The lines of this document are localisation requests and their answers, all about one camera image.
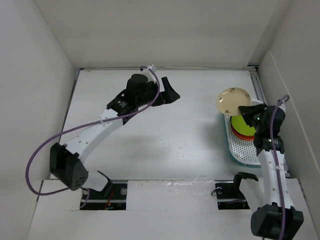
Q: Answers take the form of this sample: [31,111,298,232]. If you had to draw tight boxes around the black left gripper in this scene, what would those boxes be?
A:
[136,77,180,108]

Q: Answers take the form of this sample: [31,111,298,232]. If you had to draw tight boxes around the lime green plate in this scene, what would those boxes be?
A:
[230,115,256,137]

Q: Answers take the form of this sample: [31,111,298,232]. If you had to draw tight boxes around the orange plate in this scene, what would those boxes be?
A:
[231,127,254,141]

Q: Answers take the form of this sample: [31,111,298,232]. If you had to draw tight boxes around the cream plate with small motifs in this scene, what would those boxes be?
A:
[215,87,252,117]

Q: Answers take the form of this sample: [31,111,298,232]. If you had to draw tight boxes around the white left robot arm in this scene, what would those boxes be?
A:
[49,73,180,199]

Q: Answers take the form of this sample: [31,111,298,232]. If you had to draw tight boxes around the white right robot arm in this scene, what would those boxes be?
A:
[231,103,304,240]

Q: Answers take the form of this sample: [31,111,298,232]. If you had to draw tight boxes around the white perforated plastic bin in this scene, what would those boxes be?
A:
[223,115,261,168]

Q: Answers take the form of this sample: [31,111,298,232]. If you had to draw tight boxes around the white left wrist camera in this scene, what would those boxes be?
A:
[140,64,157,82]

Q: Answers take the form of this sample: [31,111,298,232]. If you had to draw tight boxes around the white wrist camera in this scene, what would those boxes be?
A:
[140,64,157,82]
[276,98,289,113]

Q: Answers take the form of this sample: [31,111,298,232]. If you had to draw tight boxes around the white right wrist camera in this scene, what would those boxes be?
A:
[276,98,289,113]

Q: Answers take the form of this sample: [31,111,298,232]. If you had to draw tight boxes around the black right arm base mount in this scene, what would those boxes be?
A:
[211,181,250,210]

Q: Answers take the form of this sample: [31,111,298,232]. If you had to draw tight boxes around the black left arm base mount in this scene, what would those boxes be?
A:
[79,181,128,211]

